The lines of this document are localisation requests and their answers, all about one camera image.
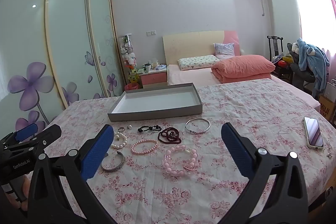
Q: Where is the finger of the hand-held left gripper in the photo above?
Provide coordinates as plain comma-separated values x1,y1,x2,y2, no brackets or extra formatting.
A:
5,124,62,161
0,123,39,152

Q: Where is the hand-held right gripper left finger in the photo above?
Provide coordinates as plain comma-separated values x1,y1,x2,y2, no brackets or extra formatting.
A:
26,124,115,224

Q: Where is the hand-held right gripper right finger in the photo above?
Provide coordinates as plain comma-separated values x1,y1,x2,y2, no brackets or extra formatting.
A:
221,123,313,224

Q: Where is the white pearl bracelet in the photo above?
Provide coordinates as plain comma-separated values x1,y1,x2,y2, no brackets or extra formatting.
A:
110,132,128,150

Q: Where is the wide silver cuff bracelet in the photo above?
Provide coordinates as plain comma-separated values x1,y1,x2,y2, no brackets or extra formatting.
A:
101,151,126,172

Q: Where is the thin silver bangle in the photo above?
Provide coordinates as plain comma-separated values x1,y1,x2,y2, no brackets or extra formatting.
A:
184,117,211,134

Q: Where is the dark red bead bracelet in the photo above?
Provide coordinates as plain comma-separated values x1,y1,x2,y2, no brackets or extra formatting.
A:
157,127,182,145

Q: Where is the large pink bead bracelet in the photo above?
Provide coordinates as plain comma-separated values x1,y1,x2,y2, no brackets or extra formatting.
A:
163,144,199,176

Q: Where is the grey cardboard box tray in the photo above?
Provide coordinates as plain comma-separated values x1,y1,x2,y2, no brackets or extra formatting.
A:
108,82,203,122

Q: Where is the person's left hand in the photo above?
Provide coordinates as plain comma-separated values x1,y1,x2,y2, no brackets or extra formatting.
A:
5,176,30,212

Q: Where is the pink floral tablecloth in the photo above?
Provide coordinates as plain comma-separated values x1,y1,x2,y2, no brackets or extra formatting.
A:
25,78,336,224

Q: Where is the smartphone in light case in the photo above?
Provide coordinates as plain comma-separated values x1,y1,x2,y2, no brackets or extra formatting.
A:
303,116,324,149

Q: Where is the folded orange quilt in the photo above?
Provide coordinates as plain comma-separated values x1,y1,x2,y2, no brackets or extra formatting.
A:
211,54,276,84

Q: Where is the bed with pink sheet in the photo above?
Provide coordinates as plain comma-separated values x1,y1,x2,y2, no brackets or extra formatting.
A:
167,63,321,110

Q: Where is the floral sliding door wardrobe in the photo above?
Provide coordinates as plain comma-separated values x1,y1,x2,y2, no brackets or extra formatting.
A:
0,0,127,136

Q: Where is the pink and cream nightstand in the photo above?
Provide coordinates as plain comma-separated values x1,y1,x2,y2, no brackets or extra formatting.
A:
139,68,168,88

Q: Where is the white floral pillow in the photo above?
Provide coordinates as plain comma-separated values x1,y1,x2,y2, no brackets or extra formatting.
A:
178,54,221,71

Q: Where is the grey office chair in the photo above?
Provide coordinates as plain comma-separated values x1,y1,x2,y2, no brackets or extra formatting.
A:
286,43,316,88

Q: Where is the small lavender pillow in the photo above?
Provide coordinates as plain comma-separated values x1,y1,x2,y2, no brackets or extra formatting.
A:
213,43,235,61

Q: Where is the brown cardboard box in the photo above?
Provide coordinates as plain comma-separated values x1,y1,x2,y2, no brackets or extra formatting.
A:
319,95,336,123

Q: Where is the colourful clothes pile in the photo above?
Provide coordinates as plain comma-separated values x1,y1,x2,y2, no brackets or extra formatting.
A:
272,54,292,67

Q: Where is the plush toy display tower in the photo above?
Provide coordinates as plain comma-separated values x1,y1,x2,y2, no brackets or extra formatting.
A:
118,33,138,84

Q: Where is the dark wooden chair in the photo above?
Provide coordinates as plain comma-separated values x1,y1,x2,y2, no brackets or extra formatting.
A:
267,35,293,83

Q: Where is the cream and pink headboard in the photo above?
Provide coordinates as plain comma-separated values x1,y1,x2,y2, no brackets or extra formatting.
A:
162,30,241,67

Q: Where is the blue plush garment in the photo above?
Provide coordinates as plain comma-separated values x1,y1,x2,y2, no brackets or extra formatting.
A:
292,37,330,99

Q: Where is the pink pearl bracelet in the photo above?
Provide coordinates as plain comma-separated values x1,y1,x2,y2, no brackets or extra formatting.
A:
131,139,159,155

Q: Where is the black bead bracelet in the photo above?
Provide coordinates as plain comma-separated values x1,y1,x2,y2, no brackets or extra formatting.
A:
138,124,161,133

